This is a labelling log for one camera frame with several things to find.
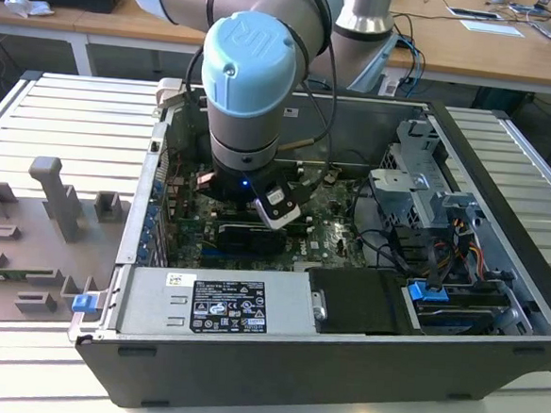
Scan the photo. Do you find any black graphics card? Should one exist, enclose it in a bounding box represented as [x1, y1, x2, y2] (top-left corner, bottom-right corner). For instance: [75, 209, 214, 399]
[214, 219, 290, 256]

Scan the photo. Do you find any green motherboard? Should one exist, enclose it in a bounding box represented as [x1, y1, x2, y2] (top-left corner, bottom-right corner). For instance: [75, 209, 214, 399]
[157, 151, 378, 280]

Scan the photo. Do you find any silver power supply unit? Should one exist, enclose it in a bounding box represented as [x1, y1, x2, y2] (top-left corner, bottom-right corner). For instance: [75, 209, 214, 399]
[100, 256, 333, 351]

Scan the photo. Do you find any silver metal drive cage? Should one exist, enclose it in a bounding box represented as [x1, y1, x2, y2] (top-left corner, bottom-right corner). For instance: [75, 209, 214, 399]
[362, 116, 495, 241]

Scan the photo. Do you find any black plastic shroud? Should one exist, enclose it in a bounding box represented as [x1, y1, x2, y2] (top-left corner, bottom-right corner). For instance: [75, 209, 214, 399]
[304, 264, 423, 341]

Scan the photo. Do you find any small white tag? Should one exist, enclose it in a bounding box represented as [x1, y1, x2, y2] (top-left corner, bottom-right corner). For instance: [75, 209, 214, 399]
[379, 76, 402, 98]

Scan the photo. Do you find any blue case latch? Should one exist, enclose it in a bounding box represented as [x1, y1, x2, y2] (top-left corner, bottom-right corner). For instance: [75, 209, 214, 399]
[72, 293, 98, 316]

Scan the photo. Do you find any black open PC case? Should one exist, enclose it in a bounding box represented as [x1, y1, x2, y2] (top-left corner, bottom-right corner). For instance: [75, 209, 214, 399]
[63, 73, 551, 413]

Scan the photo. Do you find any wooden desk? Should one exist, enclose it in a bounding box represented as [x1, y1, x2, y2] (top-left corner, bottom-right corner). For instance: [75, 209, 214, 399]
[0, 0, 551, 109]

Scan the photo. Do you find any grey parts rack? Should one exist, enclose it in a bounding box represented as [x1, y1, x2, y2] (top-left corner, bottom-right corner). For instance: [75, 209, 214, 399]
[0, 153, 136, 334]

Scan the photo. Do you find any blue disk carrier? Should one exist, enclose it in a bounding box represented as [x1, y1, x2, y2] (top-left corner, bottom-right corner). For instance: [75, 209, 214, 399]
[404, 279, 451, 305]

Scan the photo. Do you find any black hard disk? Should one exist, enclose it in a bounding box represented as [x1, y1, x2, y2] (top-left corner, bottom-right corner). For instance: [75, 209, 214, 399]
[408, 290, 511, 339]

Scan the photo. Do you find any crumpled white paper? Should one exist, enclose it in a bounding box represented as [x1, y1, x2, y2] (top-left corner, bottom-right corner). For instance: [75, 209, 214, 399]
[2, 0, 55, 22]

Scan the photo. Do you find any flat tablet device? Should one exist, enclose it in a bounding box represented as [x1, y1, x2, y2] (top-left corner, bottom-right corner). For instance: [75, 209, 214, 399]
[446, 5, 503, 23]

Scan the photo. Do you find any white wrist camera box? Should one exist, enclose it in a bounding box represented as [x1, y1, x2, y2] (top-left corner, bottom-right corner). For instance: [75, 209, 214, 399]
[249, 180, 307, 233]

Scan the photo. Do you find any grey case release handle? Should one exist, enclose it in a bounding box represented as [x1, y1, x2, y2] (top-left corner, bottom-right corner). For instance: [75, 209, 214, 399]
[153, 77, 186, 111]

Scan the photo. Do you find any black wire loop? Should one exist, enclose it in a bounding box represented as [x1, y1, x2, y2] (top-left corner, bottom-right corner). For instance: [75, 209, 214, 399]
[345, 178, 420, 278]

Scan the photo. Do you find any black cable connector bundle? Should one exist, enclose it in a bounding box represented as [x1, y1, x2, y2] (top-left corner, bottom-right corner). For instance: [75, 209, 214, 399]
[386, 223, 445, 292]

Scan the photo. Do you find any blue cable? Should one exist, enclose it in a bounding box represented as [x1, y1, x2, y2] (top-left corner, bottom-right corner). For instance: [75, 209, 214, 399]
[396, 33, 428, 93]

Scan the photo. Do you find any yellow red wire bundle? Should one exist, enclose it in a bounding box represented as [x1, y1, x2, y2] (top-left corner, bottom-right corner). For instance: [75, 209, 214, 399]
[433, 217, 488, 279]

